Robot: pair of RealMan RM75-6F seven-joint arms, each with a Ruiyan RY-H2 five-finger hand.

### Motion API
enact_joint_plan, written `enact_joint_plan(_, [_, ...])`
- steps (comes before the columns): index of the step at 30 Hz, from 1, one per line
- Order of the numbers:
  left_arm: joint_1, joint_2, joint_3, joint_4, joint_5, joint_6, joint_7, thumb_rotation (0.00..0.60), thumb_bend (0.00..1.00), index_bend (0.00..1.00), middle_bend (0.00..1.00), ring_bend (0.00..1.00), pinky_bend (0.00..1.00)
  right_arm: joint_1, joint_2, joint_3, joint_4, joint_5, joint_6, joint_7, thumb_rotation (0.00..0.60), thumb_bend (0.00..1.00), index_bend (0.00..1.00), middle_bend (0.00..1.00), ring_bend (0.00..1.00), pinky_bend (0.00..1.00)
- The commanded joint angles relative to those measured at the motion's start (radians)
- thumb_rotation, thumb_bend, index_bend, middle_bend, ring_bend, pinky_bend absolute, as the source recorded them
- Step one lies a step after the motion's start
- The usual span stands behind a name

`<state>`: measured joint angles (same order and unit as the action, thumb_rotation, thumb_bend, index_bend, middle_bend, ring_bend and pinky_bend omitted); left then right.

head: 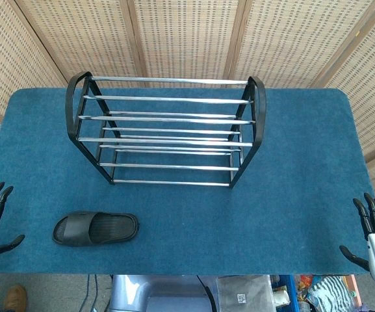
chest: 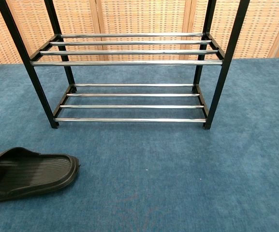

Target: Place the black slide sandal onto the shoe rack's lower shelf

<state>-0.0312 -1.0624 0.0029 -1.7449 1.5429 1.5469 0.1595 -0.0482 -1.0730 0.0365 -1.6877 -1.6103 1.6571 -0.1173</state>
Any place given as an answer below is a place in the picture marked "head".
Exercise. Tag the black chrome shoe rack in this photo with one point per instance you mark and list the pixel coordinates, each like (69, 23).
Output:
(261, 104)

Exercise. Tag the blue carpet mat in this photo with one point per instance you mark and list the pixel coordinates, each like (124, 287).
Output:
(288, 195)

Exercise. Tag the grey blue robot torso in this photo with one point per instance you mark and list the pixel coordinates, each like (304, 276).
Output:
(148, 292)

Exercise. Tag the black slide sandal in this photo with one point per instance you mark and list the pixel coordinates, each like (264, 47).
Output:
(76, 227)

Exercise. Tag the grey bag with QR label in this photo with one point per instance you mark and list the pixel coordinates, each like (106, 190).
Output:
(242, 292)

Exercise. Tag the blue plastic crate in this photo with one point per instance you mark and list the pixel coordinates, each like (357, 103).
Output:
(289, 292)

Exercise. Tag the black white striped bag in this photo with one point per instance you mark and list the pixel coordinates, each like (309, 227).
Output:
(331, 291)

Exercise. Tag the woven bamboo folding screen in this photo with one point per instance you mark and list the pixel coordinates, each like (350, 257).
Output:
(187, 35)

